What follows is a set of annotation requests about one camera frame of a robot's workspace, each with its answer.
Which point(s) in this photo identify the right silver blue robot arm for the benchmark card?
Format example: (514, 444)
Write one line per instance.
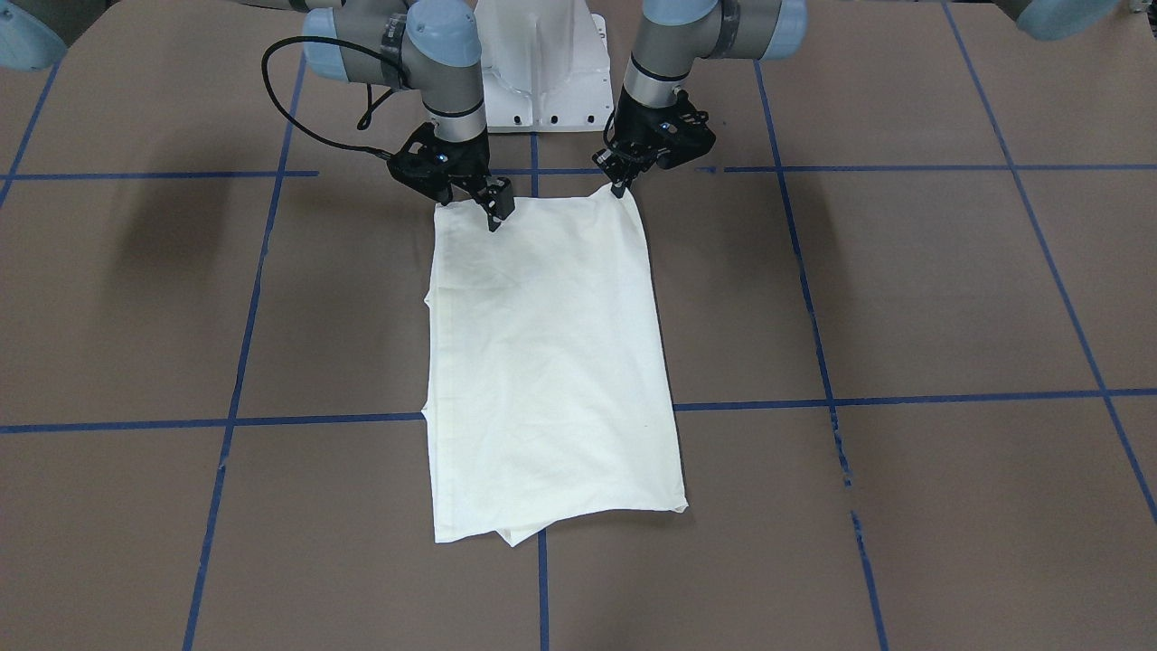
(431, 47)

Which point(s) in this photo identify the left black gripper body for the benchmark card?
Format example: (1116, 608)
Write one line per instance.
(635, 132)

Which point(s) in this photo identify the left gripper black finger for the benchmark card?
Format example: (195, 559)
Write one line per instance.
(618, 168)

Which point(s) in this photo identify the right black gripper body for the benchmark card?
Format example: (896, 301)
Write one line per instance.
(474, 169)

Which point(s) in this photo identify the white camera pedestal column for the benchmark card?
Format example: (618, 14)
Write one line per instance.
(546, 66)

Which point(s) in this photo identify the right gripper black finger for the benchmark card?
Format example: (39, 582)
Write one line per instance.
(497, 197)

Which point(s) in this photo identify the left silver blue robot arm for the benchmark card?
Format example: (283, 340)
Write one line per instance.
(882, 87)

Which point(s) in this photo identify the cream long-sleeve cat shirt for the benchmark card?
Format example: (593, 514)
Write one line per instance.
(548, 393)

